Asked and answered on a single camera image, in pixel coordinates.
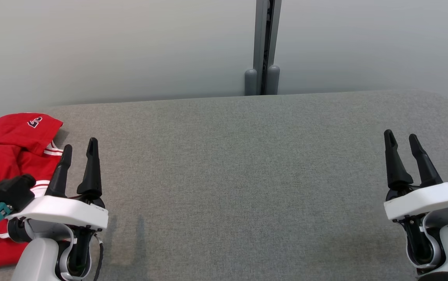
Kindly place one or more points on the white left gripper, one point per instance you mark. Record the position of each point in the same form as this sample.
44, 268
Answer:
64, 210

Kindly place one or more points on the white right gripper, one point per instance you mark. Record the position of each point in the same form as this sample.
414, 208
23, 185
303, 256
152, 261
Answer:
423, 201

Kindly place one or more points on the red basketball jersey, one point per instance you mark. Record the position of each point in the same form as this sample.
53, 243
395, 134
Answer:
1, 171

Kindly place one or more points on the red shorts with white stripe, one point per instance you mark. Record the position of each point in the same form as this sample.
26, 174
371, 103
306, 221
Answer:
13, 130

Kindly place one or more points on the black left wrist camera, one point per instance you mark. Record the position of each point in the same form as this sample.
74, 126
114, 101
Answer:
11, 191

